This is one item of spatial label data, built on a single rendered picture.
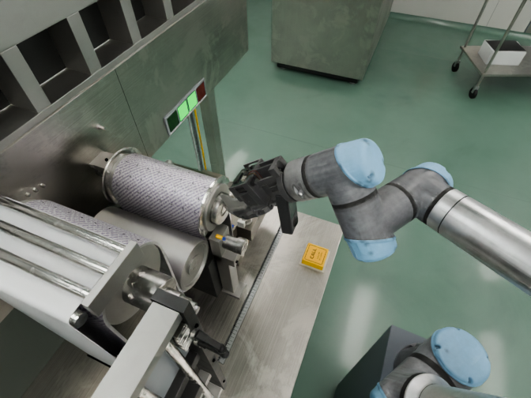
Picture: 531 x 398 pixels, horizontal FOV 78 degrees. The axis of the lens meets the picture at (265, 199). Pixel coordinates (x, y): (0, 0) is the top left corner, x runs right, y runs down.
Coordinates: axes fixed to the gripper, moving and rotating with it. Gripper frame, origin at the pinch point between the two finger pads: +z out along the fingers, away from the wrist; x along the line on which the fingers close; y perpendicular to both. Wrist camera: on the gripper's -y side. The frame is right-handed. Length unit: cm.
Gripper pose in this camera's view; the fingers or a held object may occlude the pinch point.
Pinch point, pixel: (231, 207)
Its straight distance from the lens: 73.8
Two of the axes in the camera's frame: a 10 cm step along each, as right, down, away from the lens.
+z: -7.1, 1.8, 6.8
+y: -6.0, -6.7, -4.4
